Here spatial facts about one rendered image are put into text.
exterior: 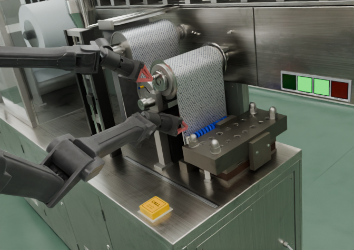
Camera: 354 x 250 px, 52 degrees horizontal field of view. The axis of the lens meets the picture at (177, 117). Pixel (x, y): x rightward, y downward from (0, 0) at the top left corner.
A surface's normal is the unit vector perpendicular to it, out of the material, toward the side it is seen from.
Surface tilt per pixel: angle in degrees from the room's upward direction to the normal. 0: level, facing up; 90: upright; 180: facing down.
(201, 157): 90
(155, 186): 0
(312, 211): 0
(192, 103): 90
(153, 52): 92
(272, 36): 90
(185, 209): 0
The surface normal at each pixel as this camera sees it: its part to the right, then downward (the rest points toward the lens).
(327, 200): -0.15, -0.91
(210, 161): -0.75, 0.36
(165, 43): 0.65, 0.24
